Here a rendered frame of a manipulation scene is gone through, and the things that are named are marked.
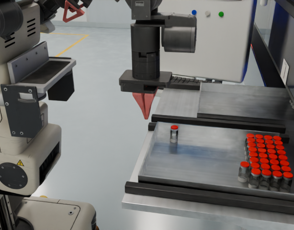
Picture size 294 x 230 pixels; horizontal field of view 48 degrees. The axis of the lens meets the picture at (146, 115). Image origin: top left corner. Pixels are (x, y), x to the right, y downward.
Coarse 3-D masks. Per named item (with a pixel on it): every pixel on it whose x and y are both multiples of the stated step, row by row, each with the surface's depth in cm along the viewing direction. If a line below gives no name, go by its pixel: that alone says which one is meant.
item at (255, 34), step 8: (256, 32) 220; (256, 40) 201; (256, 48) 185; (264, 48) 185; (256, 56) 172; (264, 56) 172; (264, 64) 160; (272, 64) 160; (264, 72) 150; (272, 72) 150; (264, 80) 141; (272, 80) 141; (280, 80) 141
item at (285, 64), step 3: (285, 63) 103; (282, 66) 107; (285, 66) 102; (288, 66) 99; (282, 69) 106; (288, 69) 99; (282, 72) 106; (285, 72) 102; (282, 75) 106; (285, 75) 101; (282, 78) 105; (285, 78) 101; (285, 81) 101
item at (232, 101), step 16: (208, 96) 120; (224, 96) 120; (240, 96) 120; (256, 96) 120; (272, 96) 120; (288, 96) 120; (208, 112) 109; (224, 112) 109; (240, 112) 109; (256, 112) 109; (272, 112) 109; (288, 112) 109; (288, 128) 98
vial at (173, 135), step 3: (171, 129) 90; (177, 129) 90; (171, 132) 90; (174, 132) 90; (177, 132) 91; (171, 135) 91; (174, 135) 90; (177, 135) 91; (171, 138) 91; (174, 138) 91; (177, 138) 92; (171, 141) 92; (174, 141) 91
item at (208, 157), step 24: (168, 144) 91; (192, 144) 91; (216, 144) 91; (240, 144) 91; (144, 168) 79; (168, 168) 81; (192, 168) 81; (216, 168) 81; (240, 192) 70; (264, 192) 69
